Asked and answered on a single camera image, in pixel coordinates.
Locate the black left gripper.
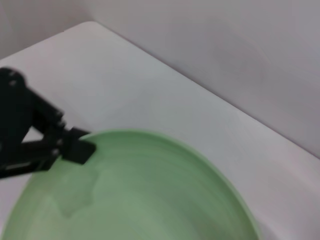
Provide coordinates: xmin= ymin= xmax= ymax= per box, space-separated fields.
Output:
xmin=0 ymin=66 xmax=97 ymax=180

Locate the green round plate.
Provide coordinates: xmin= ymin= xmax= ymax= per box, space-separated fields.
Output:
xmin=0 ymin=128 xmax=263 ymax=240

